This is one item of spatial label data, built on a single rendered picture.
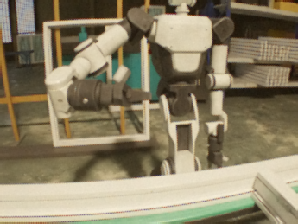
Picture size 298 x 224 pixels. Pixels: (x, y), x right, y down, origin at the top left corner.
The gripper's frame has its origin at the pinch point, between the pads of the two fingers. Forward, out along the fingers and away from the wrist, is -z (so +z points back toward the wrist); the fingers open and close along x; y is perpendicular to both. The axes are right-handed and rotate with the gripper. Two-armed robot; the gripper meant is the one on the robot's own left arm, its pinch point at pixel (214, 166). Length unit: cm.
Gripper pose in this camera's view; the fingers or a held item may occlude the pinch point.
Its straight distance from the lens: 132.2
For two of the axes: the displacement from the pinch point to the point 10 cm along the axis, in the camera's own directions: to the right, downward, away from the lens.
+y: 9.7, -0.8, 2.3
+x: 2.4, 1.5, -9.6
